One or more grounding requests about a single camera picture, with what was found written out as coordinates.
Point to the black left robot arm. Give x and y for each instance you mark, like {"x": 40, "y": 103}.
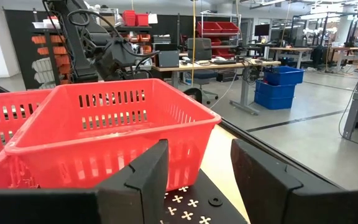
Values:
{"x": 73, "y": 46}

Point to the red storage bin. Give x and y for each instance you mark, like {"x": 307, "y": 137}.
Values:
{"x": 208, "y": 27}
{"x": 228, "y": 27}
{"x": 128, "y": 18}
{"x": 142, "y": 20}

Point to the black keyboard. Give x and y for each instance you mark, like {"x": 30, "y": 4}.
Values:
{"x": 225, "y": 61}

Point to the red plastic slotted basket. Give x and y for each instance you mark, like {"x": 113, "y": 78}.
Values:
{"x": 104, "y": 149}
{"x": 11, "y": 99}

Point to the blue plastic bin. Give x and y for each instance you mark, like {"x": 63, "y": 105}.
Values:
{"x": 275, "y": 90}
{"x": 273, "y": 102}
{"x": 283, "y": 76}

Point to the black shelf orange bins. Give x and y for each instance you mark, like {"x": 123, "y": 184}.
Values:
{"x": 20, "y": 46}

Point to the grey box on desk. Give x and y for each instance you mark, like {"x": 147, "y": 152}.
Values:
{"x": 168, "y": 59}

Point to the black monitor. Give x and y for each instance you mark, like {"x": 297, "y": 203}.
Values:
{"x": 262, "y": 30}

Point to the grey office chair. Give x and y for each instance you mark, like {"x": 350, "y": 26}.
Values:
{"x": 199, "y": 48}

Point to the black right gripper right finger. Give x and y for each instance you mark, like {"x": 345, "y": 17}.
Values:
{"x": 275, "y": 193}

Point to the wooden table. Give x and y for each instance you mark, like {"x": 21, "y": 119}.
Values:
{"x": 291, "y": 49}

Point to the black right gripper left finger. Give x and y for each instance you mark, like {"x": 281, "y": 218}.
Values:
{"x": 135, "y": 193}

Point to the wooden desk grey legs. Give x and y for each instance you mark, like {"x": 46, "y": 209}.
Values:
{"x": 216, "y": 66}

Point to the black frame robot station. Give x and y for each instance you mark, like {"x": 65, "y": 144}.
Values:
{"x": 325, "y": 18}

